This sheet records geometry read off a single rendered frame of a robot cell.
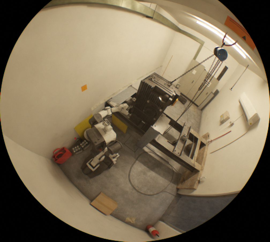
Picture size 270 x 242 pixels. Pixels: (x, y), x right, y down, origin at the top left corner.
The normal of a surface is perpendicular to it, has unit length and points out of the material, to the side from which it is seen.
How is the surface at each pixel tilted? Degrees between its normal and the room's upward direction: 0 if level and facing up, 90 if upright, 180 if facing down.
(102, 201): 0
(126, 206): 0
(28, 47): 90
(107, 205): 0
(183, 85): 90
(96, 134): 11
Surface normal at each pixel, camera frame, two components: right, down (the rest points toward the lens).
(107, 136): 0.33, -0.71
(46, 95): 0.78, 0.58
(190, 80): -0.58, 0.53
